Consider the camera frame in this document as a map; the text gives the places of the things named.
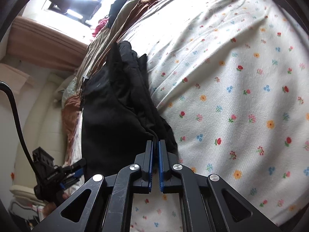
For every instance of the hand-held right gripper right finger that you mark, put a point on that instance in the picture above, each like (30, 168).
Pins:
(161, 171)

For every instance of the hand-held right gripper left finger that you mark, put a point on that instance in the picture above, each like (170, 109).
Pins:
(150, 169)

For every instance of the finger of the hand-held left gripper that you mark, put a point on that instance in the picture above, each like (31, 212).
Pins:
(74, 165)
(72, 180)

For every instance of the large black garment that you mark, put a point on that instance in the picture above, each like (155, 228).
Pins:
(115, 113)

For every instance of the person's left hand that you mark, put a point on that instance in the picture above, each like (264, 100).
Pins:
(65, 195)

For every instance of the cream padded headboard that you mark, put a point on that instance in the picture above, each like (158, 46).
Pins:
(43, 116)

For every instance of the pale green patterned pillow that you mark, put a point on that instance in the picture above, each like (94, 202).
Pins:
(70, 89)

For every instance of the pink-brown curtain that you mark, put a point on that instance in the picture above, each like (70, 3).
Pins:
(48, 43)

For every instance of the white floral bed sheet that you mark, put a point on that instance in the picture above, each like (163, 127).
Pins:
(229, 65)

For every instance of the red cloth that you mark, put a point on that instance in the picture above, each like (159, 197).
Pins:
(100, 26)

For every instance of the brown and beige blanket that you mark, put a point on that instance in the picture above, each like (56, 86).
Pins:
(135, 7)

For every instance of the black cloth pile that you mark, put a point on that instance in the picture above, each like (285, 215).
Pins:
(118, 7)

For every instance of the dark cloth hanging at window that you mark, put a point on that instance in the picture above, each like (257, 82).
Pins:
(72, 1)

